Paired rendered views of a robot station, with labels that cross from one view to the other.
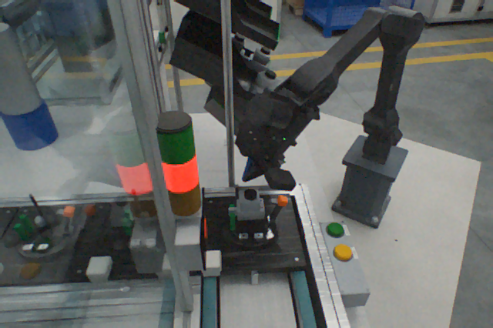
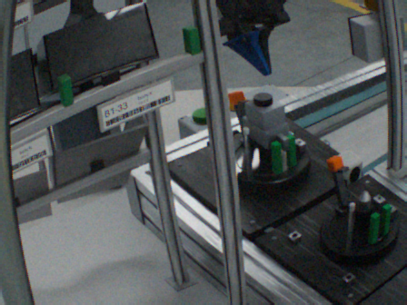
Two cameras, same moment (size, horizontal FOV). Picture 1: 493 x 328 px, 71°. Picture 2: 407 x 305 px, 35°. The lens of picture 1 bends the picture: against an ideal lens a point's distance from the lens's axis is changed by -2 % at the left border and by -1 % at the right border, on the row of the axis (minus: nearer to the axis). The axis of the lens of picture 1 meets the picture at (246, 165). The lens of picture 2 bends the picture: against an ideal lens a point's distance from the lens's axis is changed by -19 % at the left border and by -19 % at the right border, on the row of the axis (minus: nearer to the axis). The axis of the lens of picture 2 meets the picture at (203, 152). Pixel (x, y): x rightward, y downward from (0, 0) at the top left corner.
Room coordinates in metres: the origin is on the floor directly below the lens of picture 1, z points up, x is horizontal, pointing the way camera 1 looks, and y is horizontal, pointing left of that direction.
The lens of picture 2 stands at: (1.08, 0.87, 1.63)
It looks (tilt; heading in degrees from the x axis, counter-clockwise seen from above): 31 degrees down; 246
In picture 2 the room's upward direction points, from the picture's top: 7 degrees counter-clockwise
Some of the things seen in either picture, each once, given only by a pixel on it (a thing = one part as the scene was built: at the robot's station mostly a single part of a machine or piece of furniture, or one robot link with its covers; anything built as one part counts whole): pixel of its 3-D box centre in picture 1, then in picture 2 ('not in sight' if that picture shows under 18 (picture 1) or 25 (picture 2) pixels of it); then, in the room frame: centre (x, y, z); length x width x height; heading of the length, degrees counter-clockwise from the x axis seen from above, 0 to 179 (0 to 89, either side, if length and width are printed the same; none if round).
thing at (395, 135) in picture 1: (384, 128); not in sight; (0.76, -0.36, 1.15); 0.09 x 0.07 x 0.06; 34
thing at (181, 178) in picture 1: (179, 168); not in sight; (0.38, 0.09, 1.33); 0.05 x 0.05 x 0.05
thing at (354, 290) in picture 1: (340, 260); (238, 119); (0.51, -0.23, 0.93); 0.21 x 0.07 x 0.06; 4
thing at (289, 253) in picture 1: (250, 230); (269, 172); (0.58, -0.01, 0.96); 0.24 x 0.24 x 0.02; 4
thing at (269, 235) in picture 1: (250, 225); (268, 162); (0.58, -0.01, 0.98); 0.14 x 0.14 x 0.02
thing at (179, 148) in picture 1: (175, 139); not in sight; (0.38, 0.09, 1.38); 0.05 x 0.05 x 0.05
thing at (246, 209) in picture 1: (246, 203); (269, 119); (0.58, 0.00, 1.06); 0.08 x 0.04 x 0.07; 94
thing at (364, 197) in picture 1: (367, 181); (84, 124); (0.76, -0.36, 0.96); 0.15 x 0.15 x 0.20; 57
